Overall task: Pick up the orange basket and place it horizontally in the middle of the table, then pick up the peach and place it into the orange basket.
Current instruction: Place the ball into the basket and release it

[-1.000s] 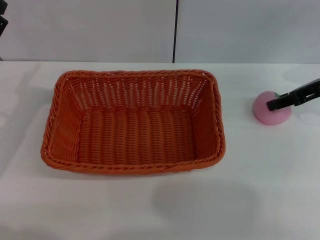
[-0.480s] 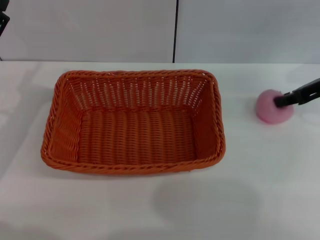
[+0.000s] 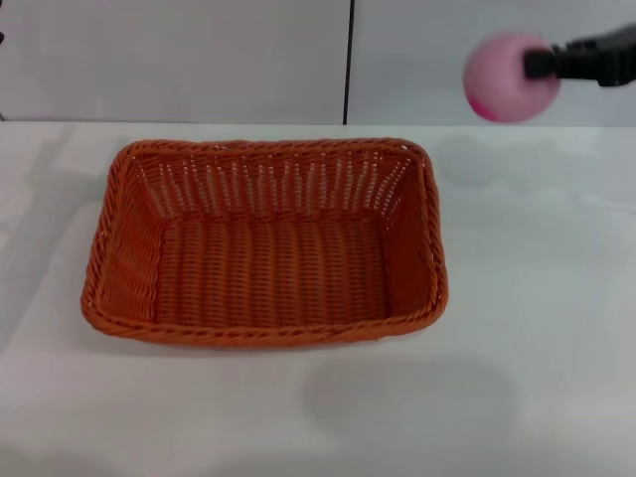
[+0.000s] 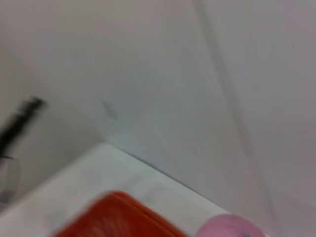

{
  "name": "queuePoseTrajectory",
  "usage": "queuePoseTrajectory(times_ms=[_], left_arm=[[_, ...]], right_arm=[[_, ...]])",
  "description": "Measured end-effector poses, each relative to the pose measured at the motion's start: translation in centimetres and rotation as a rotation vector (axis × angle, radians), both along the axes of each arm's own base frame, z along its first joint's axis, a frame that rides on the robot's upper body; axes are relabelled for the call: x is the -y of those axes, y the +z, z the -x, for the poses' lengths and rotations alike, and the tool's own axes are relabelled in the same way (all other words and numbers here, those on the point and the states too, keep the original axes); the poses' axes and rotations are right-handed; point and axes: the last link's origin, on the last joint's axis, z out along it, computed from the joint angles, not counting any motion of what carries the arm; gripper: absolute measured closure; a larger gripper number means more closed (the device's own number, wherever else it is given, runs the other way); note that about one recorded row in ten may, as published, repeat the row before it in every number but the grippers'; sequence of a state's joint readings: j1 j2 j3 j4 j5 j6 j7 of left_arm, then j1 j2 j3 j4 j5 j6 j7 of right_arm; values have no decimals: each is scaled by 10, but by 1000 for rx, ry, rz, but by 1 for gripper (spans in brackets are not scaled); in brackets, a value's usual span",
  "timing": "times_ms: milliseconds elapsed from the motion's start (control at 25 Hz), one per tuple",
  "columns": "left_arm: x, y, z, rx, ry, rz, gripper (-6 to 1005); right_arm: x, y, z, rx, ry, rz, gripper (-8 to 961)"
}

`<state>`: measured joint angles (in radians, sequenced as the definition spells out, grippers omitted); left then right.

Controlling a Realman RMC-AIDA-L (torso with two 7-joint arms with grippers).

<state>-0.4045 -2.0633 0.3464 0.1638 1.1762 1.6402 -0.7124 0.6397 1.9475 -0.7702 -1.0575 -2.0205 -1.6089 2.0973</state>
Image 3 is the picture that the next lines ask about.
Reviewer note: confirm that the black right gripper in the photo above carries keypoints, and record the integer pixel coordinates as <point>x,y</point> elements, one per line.
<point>603,57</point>

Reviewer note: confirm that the pink toy peach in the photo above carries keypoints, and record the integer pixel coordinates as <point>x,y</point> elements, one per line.
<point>497,82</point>

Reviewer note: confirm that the orange woven plastic basket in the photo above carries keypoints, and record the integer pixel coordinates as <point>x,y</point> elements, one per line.
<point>268,258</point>

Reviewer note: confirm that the black wall seam strip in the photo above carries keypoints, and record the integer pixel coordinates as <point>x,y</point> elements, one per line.
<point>348,59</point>

